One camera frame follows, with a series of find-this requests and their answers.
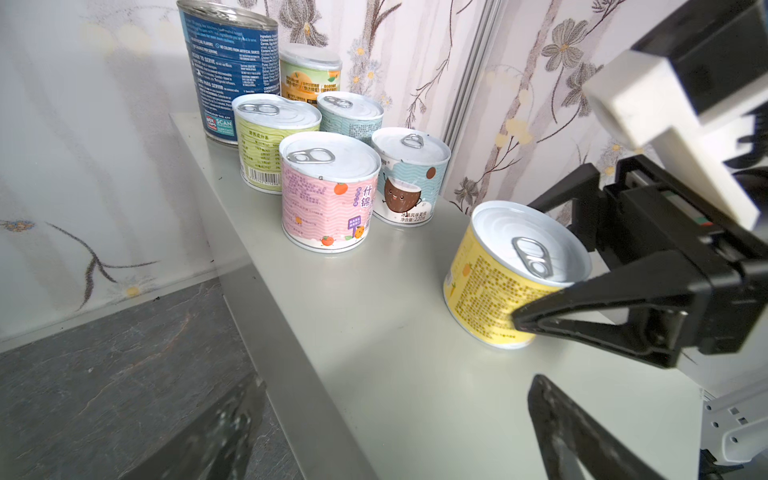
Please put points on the green labelled white can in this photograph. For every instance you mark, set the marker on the green labelled white can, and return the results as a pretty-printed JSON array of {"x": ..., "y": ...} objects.
[{"x": 262, "y": 121}]

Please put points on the pink labelled white can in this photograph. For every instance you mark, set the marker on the pink labelled white can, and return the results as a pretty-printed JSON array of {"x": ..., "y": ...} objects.
[{"x": 329, "y": 184}]

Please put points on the orange can with plastic lid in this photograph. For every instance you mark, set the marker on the orange can with plastic lid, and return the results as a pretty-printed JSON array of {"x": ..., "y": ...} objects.
[{"x": 306, "y": 71}]

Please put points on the teal labelled white can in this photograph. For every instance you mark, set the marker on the teal labelled white can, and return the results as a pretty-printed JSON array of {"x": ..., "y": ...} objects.
[{"x": 349, "y": 114}]

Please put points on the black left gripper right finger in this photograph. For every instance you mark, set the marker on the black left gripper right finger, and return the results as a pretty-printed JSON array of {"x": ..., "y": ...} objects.
[{"x": 572, "y": 443}]

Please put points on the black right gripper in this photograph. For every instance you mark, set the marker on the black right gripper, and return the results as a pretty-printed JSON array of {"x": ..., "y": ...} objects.
[{"x": 683, "y": 274}]

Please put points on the grey metal cabinet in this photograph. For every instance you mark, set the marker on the grey metal cabinet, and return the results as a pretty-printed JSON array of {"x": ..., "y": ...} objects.
[{"x": 369, "y": 374}]

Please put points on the blue labelled tin can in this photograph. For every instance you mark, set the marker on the blue labelled tin can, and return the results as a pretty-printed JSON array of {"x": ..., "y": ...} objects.
[{"x": 232, "y": 52}]

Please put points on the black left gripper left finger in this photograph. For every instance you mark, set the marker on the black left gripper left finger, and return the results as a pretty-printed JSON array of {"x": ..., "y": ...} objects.
[{"x": 217, "y": 444}]

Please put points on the yellow labelled white can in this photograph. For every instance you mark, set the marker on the yellow labelled white can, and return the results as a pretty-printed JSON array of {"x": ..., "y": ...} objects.
[{"x": 510, "y": 255}]

